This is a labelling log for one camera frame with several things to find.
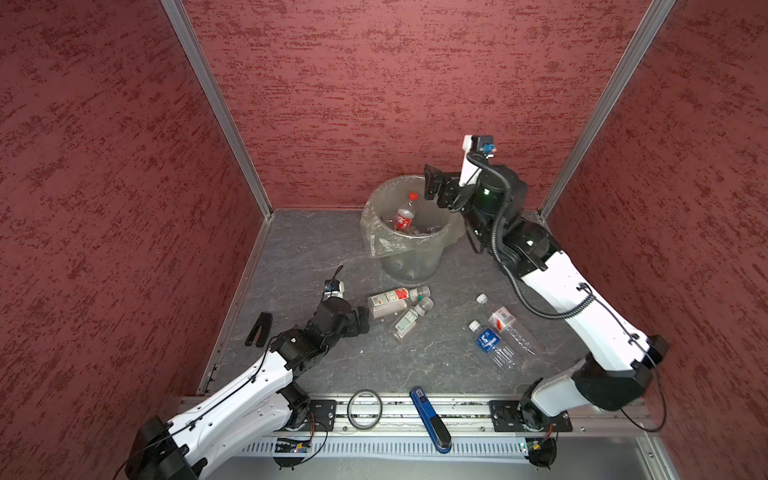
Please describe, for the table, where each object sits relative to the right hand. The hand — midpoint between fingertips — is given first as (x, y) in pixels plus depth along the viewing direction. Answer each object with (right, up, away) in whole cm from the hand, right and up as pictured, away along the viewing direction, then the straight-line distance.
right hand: (443, 172), depth 62 cm
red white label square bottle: (-10, -33, +27) cm, 44 cm away
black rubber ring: (-22, -60, +12) cm, 65 cm away
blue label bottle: (+17, -44, +19) cm, 50 cm away
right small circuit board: (+26, -66, +8) cm, 72 cm away
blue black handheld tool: (0, -60, +9) cm, 61 cm away
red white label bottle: (+22, -39, +23) cm, 50 cm away
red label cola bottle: (-7, -8, +35) cm, 37 cm away
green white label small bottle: (-6, -39, +23) cm, 45 cm away
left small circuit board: (-36, -66, +10) cm, 76 cm away
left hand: (-22, -36, +18) cm, 46 cm away
